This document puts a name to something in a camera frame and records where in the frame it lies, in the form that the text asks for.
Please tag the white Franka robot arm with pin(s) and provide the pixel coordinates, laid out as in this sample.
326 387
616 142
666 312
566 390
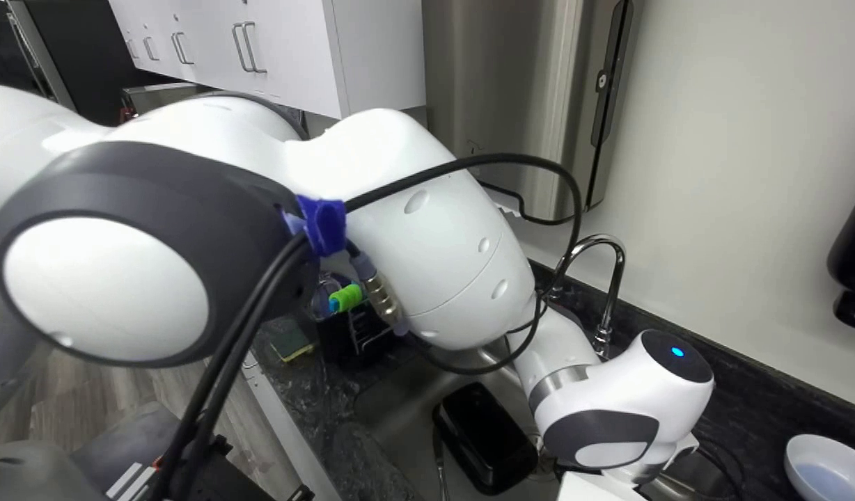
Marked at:
426 241

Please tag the black dish rack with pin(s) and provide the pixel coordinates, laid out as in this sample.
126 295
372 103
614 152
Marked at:
337 339

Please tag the clear round cup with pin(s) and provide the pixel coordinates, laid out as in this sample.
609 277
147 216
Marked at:
319 301

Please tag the green yellow sponge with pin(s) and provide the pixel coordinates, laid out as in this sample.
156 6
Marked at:
290 353

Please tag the stainless steel sink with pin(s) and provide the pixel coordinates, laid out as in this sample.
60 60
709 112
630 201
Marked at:
400 419

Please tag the chrome faucet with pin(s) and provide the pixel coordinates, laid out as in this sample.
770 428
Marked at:
610 280

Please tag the black rectangular container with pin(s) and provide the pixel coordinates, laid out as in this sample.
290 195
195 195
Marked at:
484 435

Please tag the grey tool plate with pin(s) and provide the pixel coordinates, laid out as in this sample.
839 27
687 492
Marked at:
109 450

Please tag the small white bowl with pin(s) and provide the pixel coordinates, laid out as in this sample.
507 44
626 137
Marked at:
825 474

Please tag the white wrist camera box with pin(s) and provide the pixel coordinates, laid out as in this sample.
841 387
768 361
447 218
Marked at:
595 492

